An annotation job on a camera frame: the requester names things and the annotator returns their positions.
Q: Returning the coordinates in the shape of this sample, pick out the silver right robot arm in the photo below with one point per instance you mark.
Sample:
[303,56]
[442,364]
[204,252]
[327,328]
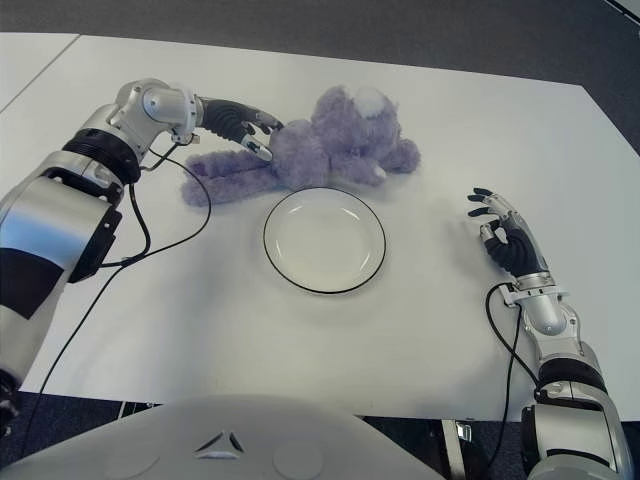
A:
[570,400]

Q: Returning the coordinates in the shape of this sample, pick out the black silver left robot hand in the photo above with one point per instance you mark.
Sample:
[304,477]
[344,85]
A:
[225,117]

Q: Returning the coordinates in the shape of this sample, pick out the grey robot torso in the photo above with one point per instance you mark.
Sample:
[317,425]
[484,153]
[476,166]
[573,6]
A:
[225,440]

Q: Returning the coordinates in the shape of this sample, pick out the purple plush rabbit doll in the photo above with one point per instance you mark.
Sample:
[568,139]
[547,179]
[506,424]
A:
[340,135]

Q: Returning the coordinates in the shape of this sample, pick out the metal table bracket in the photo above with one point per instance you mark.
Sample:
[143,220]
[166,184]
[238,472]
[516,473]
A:
[460,435]

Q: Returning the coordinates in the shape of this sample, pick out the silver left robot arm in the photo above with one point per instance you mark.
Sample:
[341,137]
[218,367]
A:
[55,220]

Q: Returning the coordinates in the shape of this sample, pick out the white plate black rim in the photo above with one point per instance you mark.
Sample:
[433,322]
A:
[325,240]

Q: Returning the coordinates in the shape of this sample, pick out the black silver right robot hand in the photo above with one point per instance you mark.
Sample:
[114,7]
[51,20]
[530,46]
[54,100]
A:
[520,250]

